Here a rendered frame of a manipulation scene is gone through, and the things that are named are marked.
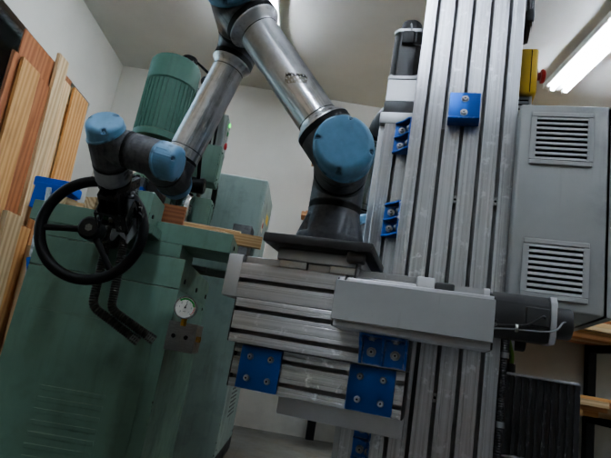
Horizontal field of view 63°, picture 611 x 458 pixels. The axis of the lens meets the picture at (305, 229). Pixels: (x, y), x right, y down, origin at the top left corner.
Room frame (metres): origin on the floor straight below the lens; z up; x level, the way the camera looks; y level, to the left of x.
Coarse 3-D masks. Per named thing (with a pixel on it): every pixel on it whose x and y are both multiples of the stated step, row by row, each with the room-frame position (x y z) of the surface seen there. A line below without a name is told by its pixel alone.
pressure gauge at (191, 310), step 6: (180, 300) 1.40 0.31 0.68; (186, 300) 1.40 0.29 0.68; (192, 300) 1.40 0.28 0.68; (174, 306) 1.40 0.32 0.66; (180, 306) 1.40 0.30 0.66; (186, 306) 1.40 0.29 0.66; (192, 306) 1.40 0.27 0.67; (180, 312) 1.40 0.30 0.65; (186, 312) 1.40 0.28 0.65; (192, 312) 1.40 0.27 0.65; (186, 318) 1.40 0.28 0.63; (180, 324) 1.42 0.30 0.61
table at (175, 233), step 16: (32, 208) 1.45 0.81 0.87; (64, 208) 1.45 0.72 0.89; (80, 208) 1.46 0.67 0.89; (160, 224) 1.46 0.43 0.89; (176, 224) 1.46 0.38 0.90; (160, 240) 1.46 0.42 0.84; (176, 240) 1.46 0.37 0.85; (192, 240) 1.46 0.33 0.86; (208, 240) 1.46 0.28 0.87; (224, 240) 1.47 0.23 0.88; (208, 256) 1.60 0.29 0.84; (224, 256) 1.54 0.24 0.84
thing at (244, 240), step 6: (204, 228) 1.62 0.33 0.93; (210, 228) 1.62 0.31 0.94; (234, 234) 1.62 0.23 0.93; (240, 234) 1.62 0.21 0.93; (246, 234) 1.62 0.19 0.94; (240, 240) 1.62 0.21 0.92; (246, 240) 1.62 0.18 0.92; (252, 240) 1.62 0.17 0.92; (258, 240) 1.62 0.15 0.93; (246, 246) 1.63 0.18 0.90; (252, 246) 1.62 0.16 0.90; (258, 246) 1.62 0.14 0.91
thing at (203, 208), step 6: (198, 198) 1.78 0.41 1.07; (204, 198) 1.78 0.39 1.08; (198, 204) 1.78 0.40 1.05; (204, 204) 1.78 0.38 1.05; (210, 204) 1.78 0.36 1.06; (198, 210) 1.78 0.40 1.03; (204, 210) 1.78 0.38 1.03; (210, 210) 1.79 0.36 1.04; (192, 216) 1.78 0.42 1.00; (198, 216) 1.78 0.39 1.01; (204, 216) 1.78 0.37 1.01; (210, 216) 1.81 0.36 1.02; (192, 222) 1.78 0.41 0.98; (198, 222) 1.78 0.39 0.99; (204, 222) 1.78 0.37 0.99; (210, 222) 1.84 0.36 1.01
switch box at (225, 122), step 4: (224, 116) 1.90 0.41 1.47; (228, 116) 1.90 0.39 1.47; (224, 120) 1.90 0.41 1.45; (228, 120) 1.91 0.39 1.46; (220, 124) 1.90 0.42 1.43; (224, 124) 1.90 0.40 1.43; (228, 124) 1.94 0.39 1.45; (220, 128) 1.90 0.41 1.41; (224, 128) 1.90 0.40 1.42; (228, 128) 1.96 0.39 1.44; (220, 132) 1.90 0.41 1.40; (224, 132) 1.90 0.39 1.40; (228, 132) 1.97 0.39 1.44; (212, 136) 1.90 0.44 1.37; (216, 136) 1.90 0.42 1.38; (220, 136) 1.90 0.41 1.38; (224, 136) 1.90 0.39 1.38; (212, 140) 1.90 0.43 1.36; (216, 140) 1.90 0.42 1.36; (220, 140) 1.90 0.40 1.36; (224, 140) 1.91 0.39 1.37; (216, 144) 1.90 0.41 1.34; (220, 144) 1.90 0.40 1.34; (224, 144) 1.94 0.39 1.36; (224, 152) 1.97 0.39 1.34
